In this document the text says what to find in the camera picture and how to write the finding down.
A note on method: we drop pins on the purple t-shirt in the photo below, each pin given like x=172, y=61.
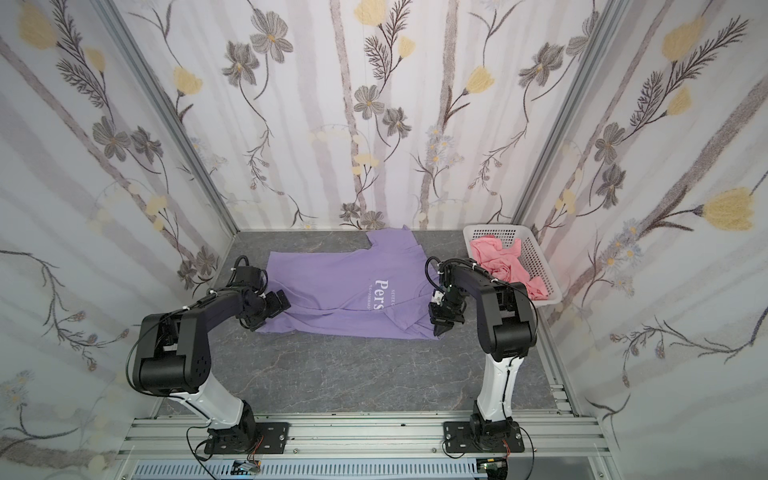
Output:
x=378, y=292

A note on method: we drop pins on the small circuit board right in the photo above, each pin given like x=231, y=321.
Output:
x=495, y=468

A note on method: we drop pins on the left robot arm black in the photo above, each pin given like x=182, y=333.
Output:
x=171, y=359

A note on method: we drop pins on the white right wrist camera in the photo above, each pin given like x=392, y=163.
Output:
x=439, y=296

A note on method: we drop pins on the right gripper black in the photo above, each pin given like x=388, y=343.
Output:
x=447, y=309

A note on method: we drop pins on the aluminium front rail frame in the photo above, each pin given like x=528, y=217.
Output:
x=384, y=434

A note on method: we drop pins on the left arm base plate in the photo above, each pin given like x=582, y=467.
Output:
x=259, y=438

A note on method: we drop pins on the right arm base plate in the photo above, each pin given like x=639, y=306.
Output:
x=461, y=437

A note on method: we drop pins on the white ventilation grille strip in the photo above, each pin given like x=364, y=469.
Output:
x=437, y=468

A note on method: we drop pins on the small circuit board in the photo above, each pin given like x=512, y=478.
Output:
x=495, y=468
x=245, y=467

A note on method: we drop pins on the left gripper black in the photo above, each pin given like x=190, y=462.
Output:
x=277, y=308

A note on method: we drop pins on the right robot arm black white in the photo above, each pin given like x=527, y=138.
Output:
x=507, y=327

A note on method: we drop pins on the white plastic laundry basket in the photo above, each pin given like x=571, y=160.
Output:
x=531, y=258

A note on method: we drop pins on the pink t-shirt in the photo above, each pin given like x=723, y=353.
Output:
x=504, y=264

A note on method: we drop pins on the small circuit board left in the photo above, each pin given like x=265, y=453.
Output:
x=245, y=467

